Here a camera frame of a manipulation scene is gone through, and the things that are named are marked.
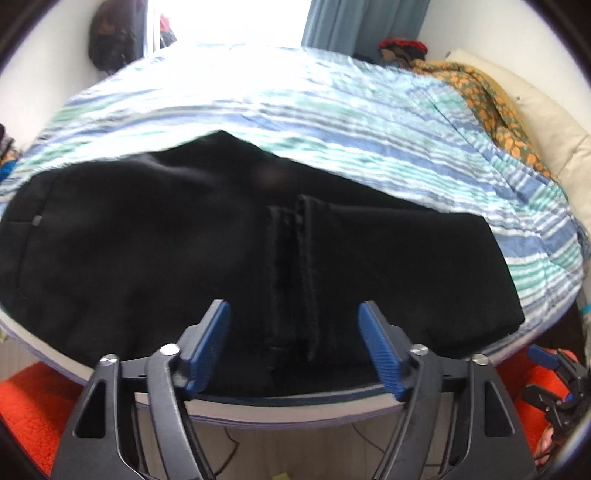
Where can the black pants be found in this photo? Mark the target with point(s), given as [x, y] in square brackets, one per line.
[184, 254]

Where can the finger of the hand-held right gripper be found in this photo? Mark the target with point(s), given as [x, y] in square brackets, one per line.
[540, 355]
[538, 397]

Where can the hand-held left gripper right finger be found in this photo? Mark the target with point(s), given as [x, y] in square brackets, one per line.
[381, 350]

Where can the orange floral blanket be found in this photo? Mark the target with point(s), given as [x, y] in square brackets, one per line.
[485, 92]

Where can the blue green striped bed sheet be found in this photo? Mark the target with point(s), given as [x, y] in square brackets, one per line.
[369, 115]

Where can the dark hanging coats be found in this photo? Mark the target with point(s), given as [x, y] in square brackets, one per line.
[108, 37]

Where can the blue curtain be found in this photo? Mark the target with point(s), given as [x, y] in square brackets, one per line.
[360, 23]

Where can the pile of mixed clothes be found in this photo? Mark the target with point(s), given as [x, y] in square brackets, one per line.
[4, 157]

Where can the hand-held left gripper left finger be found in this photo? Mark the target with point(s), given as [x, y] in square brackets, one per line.
[207, 350]

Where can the red and black clothes pile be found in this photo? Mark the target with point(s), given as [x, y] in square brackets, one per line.
[401, 48]

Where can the red hanging clothes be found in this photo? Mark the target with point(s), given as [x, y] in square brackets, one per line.
[167, 30]

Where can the glass sliding door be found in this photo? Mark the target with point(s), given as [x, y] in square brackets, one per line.
[231, 18]

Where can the orange fleece garment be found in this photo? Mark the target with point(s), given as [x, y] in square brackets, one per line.
[37, 406]

